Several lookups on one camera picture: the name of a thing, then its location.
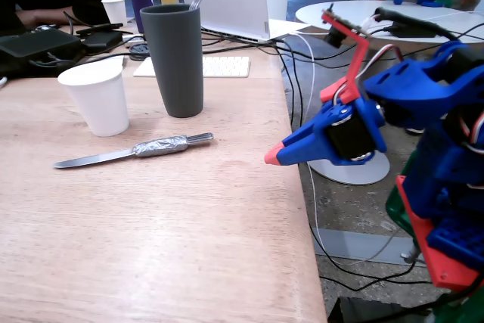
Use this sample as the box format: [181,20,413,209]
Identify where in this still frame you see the black power adapter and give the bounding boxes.
[374,7,458,42]

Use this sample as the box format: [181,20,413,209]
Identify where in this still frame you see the small white paper cup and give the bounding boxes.
[101,0,128,26]

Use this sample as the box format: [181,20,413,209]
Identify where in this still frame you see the round white pedestal table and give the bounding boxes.
[294,0,484,186]

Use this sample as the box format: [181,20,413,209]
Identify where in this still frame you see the black camera module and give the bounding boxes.
[323,3,347,50]

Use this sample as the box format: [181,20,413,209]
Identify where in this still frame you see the black flat case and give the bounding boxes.
[0,26,86,74]

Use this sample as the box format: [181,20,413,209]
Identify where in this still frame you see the small black box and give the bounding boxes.
[81,30,124,51]

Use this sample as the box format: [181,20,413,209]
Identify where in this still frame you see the red robot base plate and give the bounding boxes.
[396,175,484,293]

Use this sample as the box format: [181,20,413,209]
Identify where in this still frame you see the red white servo wire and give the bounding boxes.
[358,45,405,78]

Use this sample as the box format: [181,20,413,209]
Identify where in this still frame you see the black pen-like stick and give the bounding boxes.
[75,22,125,35]

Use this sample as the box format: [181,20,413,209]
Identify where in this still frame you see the green table clamp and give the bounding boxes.
[385,148,423,239]
[430,288,484,323]

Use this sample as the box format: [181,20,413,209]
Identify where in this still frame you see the gray floor cable cover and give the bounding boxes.
[313,227,417,266]

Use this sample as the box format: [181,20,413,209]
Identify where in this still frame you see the tall dark gray cup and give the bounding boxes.
[139,3,205,119]

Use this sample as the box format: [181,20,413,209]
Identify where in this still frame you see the knife with duct-taped handle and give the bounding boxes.
[52,132,215,169]

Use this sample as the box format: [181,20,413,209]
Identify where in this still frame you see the black cable over table edge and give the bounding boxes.
[271,37,306,131]

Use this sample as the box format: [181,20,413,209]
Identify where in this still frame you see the round black puck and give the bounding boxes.
[128,42,149,60]

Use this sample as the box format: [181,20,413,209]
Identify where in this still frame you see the white keyboard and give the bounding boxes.
[132,55,251,78]

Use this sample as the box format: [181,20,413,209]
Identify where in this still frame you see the blue gripper black motor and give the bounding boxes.
[264,95,388,166]

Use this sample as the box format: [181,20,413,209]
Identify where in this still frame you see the white cable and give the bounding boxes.
[290,31,327,259]

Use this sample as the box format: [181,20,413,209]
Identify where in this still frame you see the red camera mount bracket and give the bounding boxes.
[320,11,370,105]

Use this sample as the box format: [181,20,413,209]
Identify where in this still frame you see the bare person forearm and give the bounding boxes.
[17,7,76,28]

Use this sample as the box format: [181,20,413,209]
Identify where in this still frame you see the large white paper cup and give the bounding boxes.
[57,61,130,138]

